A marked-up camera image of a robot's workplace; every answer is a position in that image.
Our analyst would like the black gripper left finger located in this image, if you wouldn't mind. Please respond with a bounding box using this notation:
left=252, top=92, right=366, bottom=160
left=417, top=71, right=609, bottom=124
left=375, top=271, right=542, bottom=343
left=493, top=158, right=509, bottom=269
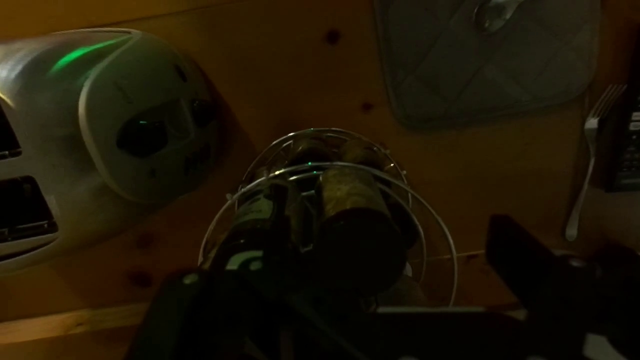
left=126, top=265, right=348, bottom=360

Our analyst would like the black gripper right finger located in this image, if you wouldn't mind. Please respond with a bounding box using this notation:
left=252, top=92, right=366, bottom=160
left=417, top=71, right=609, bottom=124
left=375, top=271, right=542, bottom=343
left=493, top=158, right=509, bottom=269
left=484, top=211, right=640, bottom=360

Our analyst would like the spice jar with dark lid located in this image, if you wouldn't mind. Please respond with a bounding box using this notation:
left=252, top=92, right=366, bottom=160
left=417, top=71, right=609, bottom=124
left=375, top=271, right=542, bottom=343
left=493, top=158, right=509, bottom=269
left=318, top=163, right=410, bottom=296

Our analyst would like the silver metal fork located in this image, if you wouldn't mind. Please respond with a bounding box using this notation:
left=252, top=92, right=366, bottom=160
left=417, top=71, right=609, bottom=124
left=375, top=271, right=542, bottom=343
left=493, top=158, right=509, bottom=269
left=563, top=81, right=629, bottom=244

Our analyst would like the flat black object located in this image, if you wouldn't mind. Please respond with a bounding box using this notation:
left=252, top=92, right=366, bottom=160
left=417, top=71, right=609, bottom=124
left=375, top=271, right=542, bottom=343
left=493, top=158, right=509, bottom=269
left=598, top=84, right=640, bottom=196

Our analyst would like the silver two-slot toaster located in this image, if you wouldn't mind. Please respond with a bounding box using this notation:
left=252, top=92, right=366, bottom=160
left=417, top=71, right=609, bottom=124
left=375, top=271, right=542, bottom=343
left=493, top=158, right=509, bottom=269
left=0, top=26, right=226, bottom=267

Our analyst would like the grey quilted pot holder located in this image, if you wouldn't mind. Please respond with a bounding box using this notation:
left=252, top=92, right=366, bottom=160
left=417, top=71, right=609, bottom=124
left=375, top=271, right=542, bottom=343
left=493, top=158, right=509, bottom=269
left=375, top=0, right=605, bottom=131

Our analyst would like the silver metal spoon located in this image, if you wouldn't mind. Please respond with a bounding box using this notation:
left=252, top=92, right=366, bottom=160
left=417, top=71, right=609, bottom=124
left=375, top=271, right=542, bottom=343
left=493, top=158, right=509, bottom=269
left=470, top=0, right=528, bottom=33

